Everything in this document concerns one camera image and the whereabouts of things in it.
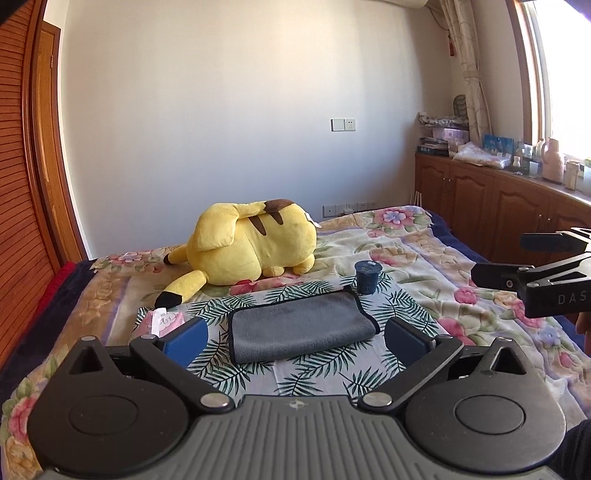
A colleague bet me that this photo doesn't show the purple grey microfiber towel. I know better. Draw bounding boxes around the purple grey microfiber towel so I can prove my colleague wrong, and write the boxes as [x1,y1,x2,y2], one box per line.
[228,288,381,364]

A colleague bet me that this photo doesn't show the pink tissue box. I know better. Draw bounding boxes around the pink tissue box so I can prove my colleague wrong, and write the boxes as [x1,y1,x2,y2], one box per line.
[134,308,185,338]

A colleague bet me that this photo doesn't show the wooden low cabinet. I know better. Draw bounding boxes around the wooden low cabinet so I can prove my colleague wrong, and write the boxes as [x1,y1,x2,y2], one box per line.
[415,153,590,266]

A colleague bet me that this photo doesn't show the pink ceramic jug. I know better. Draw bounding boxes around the pink ceramic jug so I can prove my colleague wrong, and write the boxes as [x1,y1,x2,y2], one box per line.
[542,138,564,184]

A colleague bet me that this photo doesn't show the palm leaf print cloth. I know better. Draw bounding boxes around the palm leaf print cloth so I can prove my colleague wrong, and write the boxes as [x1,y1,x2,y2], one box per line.
[131,271,445,407]

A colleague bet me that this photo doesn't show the floral bed quilt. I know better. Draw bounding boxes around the floral bed quilt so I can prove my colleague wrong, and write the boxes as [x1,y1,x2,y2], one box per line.
[1,206,590,479]

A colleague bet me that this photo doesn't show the dark blue cup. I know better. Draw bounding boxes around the dark blue cup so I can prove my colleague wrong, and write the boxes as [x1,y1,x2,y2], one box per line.
[355,260,383,295]

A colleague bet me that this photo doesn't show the blue photo card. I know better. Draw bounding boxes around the blue photo card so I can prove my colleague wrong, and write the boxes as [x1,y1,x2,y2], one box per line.
[482,134,515,160]

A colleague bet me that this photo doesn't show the clear plastic bag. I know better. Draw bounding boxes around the clear plastic bag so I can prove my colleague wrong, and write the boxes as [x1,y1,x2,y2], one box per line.
[453,142,511,170]

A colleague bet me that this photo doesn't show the yellow plush toy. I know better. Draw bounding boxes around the yellow plush toy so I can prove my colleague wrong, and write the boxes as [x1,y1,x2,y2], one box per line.
[154,199,321,309]

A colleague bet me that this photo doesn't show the red blanket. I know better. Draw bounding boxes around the red blanket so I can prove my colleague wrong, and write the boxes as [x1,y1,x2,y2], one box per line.
[32,261,77,322]

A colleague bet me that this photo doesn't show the stack of boxes and books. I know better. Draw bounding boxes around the stack of boxes and books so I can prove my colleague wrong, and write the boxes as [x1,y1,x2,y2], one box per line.
[417,112,470,155]

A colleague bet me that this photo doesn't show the wooden slatted wardrobe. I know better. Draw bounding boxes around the wooden slatted wardrobe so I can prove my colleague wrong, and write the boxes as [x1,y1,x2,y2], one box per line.
[1,1,60,364]

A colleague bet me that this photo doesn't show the wooden door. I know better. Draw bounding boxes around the wooden door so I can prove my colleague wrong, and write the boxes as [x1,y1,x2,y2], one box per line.
[31,20,87,264]

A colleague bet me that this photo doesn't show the patterned beige curtain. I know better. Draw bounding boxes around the patterned beige curtain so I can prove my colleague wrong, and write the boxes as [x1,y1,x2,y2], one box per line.
[441,0,491,144]

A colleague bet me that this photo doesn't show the wall power strip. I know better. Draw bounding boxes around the wall power strip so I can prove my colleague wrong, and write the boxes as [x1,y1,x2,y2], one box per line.
[322,201,377,218]

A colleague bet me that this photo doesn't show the white wall switch socket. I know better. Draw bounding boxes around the white wall switch socket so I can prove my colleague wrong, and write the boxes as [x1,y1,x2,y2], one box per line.
[331,118,356,132]

